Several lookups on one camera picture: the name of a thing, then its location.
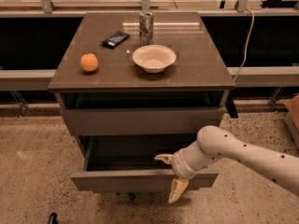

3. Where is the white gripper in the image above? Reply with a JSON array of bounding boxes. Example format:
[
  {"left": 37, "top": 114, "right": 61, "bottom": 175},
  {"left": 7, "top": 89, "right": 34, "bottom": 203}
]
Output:
[{"left": 154, "top": 149, "right": 196, "bottom": 203}]

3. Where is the grey drawer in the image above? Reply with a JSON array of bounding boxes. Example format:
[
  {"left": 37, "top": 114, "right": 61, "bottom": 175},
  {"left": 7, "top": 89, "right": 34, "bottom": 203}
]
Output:
[
  {"left": 70, "top": 133, "right": 220, "bottom": 194},
  {"left": 63, "top": 107, "right": 226, "bottom": 136}
]

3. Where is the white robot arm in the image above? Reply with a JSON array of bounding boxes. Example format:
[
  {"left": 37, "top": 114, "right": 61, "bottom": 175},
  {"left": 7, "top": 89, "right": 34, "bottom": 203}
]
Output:
[{"left": 154, "top": 126, "right": 299, "bottom": 203}]

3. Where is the grey drawer cabinet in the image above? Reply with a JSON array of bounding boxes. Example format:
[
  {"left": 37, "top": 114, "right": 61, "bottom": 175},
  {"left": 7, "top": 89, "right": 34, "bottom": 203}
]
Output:
[{"left": 48, "top": 11, "right": 236, "bottom": 202}]

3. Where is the grey top drawer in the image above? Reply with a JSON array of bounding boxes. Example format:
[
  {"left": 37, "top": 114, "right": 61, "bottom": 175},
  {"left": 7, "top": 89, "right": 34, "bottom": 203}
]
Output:
[{"left": 63, "top": 107, "right": 226, "bottom": 136}]

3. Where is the white bowl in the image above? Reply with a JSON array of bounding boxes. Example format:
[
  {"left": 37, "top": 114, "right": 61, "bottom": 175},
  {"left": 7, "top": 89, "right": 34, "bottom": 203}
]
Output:
[{"left": 133, "top": 45, "right": 177, "bottom": 73}]

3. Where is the small black object on floor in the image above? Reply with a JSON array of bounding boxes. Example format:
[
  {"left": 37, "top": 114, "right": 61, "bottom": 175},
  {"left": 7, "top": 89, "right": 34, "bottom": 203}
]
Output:
[{"left": 48, "top": 213, "right": 58, "bottom": 224}]

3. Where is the cardboard box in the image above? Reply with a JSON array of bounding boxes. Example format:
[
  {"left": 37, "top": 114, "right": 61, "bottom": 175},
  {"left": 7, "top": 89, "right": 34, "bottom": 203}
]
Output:
[{"left": 284, "top": 95, "right": 299, "bottom": 148}]

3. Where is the orange fruit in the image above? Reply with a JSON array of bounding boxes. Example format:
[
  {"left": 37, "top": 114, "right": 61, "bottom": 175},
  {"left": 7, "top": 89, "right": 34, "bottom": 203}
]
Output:
[{"left": 80, "top": 53, "right": 98, "bottom": 72}]

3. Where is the silver drink can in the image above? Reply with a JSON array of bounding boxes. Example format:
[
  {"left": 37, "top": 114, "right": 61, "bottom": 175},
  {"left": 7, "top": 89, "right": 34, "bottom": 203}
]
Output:
[{"left": 139, "top": 10, "right": 153, "bottom": 46}]

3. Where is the white cable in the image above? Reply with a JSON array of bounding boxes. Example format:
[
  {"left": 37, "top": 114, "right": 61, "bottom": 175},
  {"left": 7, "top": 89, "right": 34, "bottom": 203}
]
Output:
[{"left": 232, "top": 7, "right": 255, "bottom": 82}]

